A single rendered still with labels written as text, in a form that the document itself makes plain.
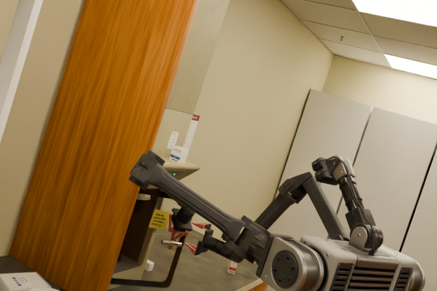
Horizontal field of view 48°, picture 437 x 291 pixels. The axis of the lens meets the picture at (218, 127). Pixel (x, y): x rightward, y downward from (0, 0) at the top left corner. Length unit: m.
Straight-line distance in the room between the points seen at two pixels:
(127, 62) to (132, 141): 0.30
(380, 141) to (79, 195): 3.29
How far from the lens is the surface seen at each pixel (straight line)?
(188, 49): 2.00
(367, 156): 4.73
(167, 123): 2.01
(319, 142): 4.83
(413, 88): 5.21
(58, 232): 2.05
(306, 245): 1.37
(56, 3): 2.03
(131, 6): 1.94
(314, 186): 1.98
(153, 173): 1.41
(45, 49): 2.04
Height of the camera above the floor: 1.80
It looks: 3 degrees down
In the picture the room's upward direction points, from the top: 18 degrees clockwise
